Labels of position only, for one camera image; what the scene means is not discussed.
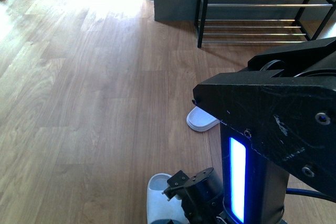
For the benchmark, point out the black metal shoe rack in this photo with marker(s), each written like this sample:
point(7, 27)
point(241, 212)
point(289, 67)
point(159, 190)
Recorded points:
point(260, 21)

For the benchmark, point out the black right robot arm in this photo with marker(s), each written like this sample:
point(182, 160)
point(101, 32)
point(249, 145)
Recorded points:
point(277, 119)

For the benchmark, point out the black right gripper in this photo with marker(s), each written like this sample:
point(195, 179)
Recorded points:
point(201, 195)

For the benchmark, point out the light blue slipper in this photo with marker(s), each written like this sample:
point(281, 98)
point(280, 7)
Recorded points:
point(200, 121)
point(158, 208)

